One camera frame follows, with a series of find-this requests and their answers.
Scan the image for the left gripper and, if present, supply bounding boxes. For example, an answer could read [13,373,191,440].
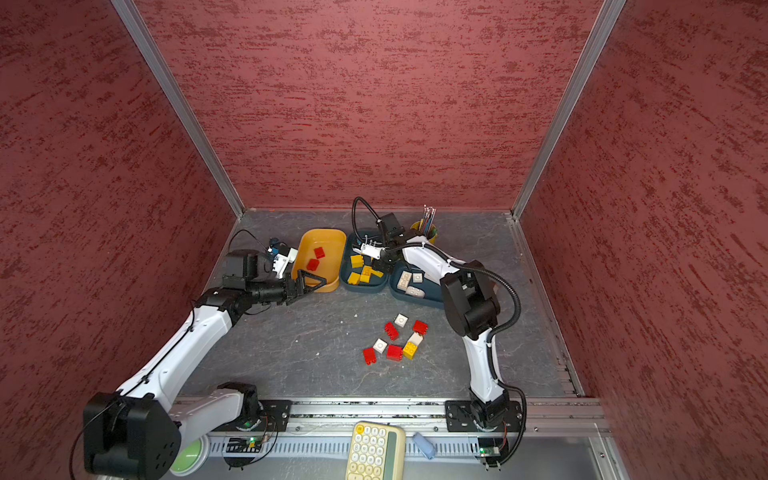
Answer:
[248,270,327,304]

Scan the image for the white long lego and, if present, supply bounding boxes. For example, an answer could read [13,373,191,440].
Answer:
[405,286,425,298]
[397,271,412,291]

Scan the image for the yellow rectangular bin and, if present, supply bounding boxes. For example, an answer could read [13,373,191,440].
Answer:
[291,228,347,293]

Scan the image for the white long lego bottom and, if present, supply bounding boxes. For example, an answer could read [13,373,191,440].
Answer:
[405,286,425,298]

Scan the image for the teal bin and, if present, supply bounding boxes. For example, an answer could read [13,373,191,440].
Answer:
[339,233,389,293]
[388,261,444,309]

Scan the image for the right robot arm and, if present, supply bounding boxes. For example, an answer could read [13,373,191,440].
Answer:
[361,236,522,430]

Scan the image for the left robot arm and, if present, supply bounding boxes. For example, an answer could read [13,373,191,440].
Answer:
[81,249,327,479]

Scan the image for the yellow pen cup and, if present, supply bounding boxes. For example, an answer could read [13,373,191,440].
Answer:
[411,220,438,244]

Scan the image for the pens in cup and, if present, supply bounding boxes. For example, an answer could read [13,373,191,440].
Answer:
[421,205,436,225]

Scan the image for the left circuit board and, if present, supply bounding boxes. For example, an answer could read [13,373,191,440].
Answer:
[225,437,262,455]

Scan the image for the circuit board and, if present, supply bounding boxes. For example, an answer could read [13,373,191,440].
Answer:
[225,437,262,455]
[477,437,508,458]

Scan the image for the yellow green calculator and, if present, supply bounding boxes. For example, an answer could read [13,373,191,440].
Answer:
[344,422,406,480]

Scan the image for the blue eraser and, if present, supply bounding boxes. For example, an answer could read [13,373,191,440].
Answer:
[412,433,437,460]

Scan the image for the green round button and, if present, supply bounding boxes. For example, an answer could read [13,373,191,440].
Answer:
[169,435,210,477]

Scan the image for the right circuit board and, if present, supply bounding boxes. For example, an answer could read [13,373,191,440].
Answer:
[477,437,508,458]

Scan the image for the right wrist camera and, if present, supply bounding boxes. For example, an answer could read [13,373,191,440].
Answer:
[353,243,384,260]

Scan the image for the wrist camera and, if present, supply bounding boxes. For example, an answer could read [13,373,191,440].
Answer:
[270,247,298,279]
[353,243,384,260]

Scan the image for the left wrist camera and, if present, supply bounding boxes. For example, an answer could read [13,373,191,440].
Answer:
[270,247,298,279]

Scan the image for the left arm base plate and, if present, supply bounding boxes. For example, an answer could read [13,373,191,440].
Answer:
[234,400,293,432]

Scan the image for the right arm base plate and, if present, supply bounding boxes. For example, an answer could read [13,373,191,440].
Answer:
[444,400,523,433]

